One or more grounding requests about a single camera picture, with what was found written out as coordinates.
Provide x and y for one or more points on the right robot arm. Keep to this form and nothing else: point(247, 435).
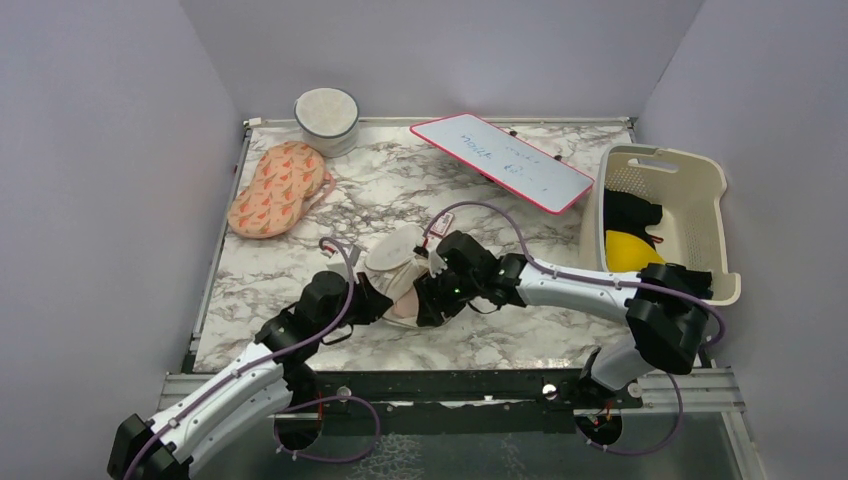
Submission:
point(666, 321)

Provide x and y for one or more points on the beige mesh laundry bag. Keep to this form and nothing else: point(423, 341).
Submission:
point(392, 266)

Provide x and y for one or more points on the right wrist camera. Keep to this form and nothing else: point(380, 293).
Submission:
point(436, 265)

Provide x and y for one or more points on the red-framed whiteboard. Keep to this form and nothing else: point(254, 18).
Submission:
point(510, 162)

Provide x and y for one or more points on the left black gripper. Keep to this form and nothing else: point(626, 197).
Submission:
point(373, 302)

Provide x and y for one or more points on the cream plastic laundry basket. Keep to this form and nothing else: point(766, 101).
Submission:
point(689, 189)

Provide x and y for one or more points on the peach bra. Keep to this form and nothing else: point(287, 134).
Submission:
point(406, 307)

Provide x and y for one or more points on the floral orange sleep mask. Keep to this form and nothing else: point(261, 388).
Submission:
point(289, 180)

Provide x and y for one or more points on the small red white card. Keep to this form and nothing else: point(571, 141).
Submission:
point(442, 225)

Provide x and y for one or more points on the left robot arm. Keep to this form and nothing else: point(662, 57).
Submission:
point(265, 378)

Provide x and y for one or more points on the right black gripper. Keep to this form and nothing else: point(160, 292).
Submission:
point(432, 302)

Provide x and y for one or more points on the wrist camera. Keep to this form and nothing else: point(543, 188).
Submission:
point(436, 265)
point(342, 260)

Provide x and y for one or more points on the yellow garment in basket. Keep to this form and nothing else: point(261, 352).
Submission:
point(625, 252)

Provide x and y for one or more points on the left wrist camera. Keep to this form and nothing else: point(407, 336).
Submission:
point(342, 260)

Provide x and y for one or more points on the grey-rimmed mesh laundry bag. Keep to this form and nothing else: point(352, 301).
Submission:
point(329, 120)

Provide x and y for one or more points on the black garment in basket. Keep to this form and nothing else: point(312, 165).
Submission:
point(625, 212)

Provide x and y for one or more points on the black metal base rail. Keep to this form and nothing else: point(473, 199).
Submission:
point(497, 401)

